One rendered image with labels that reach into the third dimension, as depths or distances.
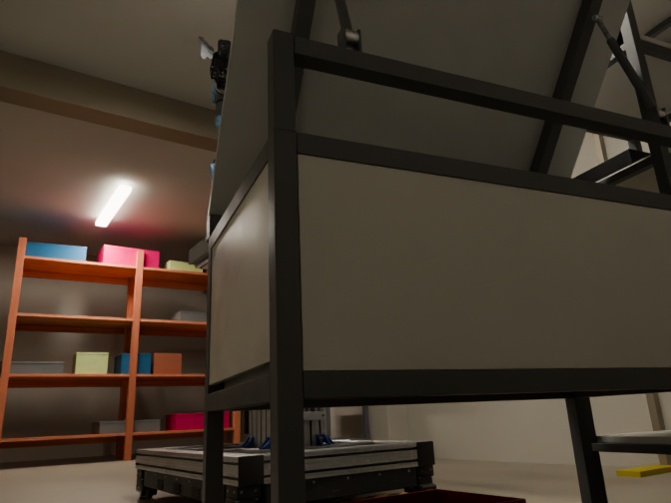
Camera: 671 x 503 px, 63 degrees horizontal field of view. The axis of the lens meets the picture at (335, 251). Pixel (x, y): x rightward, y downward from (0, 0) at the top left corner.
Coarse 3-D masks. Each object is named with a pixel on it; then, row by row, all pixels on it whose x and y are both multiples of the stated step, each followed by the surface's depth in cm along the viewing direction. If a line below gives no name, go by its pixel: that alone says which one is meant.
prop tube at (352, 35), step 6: (336, 0) 110; (342, 0) 110; (336, 6) 110; (342, 6) 109; (342, 12) 108; (342, 18) 107; (348, 18) 107; (342, 24) 106; (348, 24) 106; (348, 30) 104; (348, 36) 104; (354, 36) 104; (348, 42) 104; (354, 42) 105; (354, 48) 106
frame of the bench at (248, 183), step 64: (576, 192) 115; (640, 192) 124; (256, 384) 89; (320, 384) 81; (384, 384) 85; (448, 384) 89; (512, 384) 94; (576, 384) 100; (640, 384) 106; (576, 448) 168
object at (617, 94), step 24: (648, 0) 211; (624, 24) 174; (648, 24) 224; (624, 48) 174; (648, 48) 173; (624, 72) 189; (648, 72) 168; (600, 96) 203; (624, 96) 204; (648, 144) 163; (624, 168) 174; (648, 168) 165; (648, 432) 182; (600, 480) 172
